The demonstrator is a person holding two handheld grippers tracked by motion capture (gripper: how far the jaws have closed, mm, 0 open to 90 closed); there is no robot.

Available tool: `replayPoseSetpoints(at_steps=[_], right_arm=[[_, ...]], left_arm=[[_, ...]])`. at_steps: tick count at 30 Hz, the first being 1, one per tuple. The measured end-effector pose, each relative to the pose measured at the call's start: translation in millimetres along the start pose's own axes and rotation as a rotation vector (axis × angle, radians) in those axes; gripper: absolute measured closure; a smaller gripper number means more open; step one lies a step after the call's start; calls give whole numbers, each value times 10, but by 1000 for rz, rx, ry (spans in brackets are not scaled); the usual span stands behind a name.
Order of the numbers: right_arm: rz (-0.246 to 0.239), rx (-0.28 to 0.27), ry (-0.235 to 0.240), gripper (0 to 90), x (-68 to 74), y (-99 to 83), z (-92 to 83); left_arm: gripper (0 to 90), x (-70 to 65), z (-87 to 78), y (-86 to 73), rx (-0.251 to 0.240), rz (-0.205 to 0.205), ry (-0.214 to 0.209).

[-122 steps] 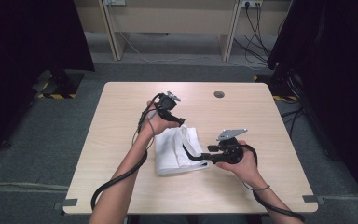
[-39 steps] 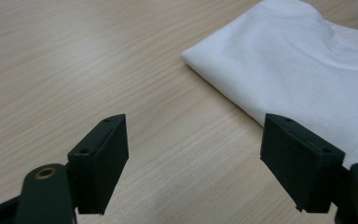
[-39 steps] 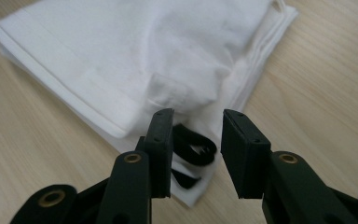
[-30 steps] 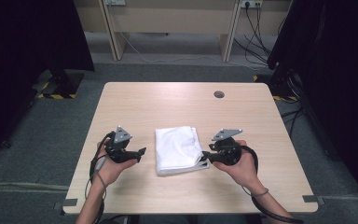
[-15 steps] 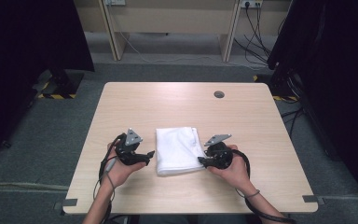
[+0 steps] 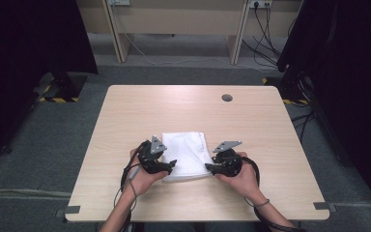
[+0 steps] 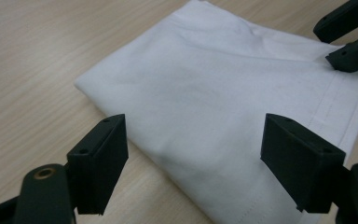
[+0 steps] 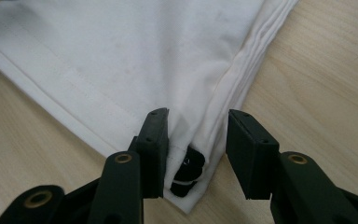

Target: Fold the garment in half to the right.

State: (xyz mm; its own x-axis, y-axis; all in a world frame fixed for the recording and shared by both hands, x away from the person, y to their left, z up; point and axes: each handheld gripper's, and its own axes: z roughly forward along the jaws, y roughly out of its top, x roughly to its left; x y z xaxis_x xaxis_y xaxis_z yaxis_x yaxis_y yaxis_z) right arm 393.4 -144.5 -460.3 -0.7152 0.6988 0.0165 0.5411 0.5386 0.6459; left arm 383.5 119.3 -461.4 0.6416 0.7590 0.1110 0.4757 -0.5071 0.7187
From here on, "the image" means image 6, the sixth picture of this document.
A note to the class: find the person's left hand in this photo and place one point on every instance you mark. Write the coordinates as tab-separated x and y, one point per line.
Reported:
140	180

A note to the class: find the person's right hand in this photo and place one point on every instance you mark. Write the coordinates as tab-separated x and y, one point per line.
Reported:
246	182

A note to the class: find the grey tape piece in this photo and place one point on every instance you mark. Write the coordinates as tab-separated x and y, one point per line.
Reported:
321	206
72	209

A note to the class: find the white wall socket with plugs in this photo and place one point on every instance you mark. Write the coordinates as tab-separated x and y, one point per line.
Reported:
261	3

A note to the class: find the grey round table grommet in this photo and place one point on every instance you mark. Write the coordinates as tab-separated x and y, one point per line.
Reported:
227	97

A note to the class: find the beige wooden desk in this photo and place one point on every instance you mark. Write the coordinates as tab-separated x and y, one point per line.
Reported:
180	19

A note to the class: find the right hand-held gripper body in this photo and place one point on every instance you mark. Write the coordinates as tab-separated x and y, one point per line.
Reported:
230	162

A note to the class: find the black curtain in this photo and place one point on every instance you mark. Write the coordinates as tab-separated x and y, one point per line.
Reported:
351	64
29	48

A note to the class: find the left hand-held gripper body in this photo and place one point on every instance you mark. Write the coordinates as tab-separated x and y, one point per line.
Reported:
151	159

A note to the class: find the white tank top black trim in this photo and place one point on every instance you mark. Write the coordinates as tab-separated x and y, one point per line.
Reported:
186	154

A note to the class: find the black metal stand base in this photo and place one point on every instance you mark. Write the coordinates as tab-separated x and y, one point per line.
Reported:
290	90
66	87

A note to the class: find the person's legs dark trousers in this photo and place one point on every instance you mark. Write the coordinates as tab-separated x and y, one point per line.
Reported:
206	228

